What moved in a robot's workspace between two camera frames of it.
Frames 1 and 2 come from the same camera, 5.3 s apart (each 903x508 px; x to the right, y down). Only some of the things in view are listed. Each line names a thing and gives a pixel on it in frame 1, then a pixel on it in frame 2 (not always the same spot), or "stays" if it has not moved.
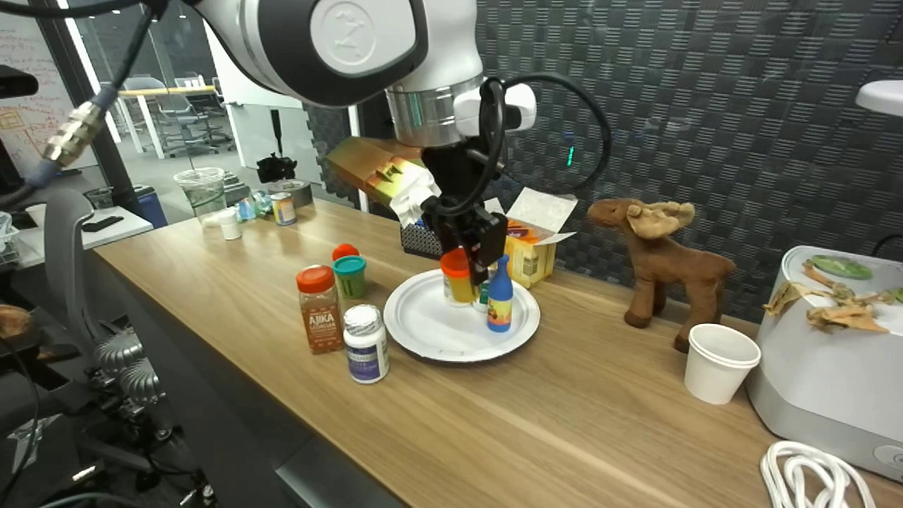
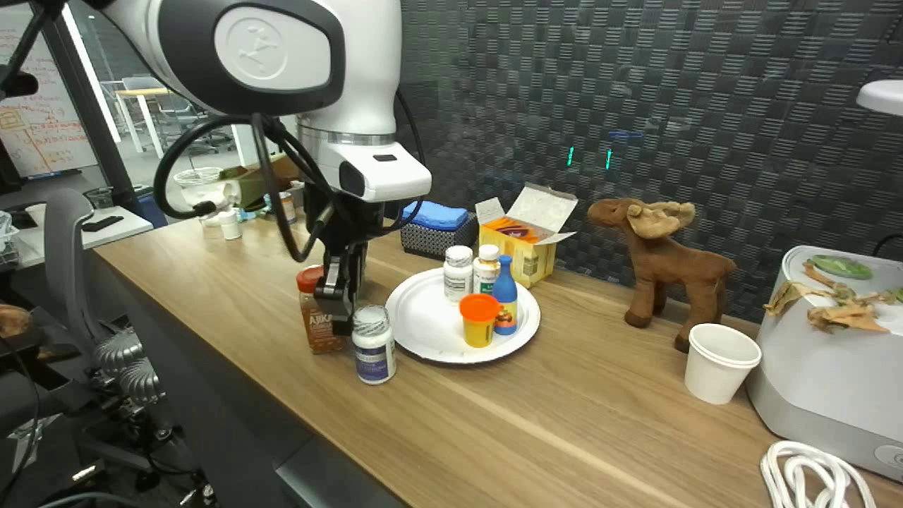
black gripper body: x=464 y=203 to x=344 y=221
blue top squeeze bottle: x=499 y=300 stays
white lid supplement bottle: x=365 y=345 stays
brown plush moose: x=660 y=269 stays
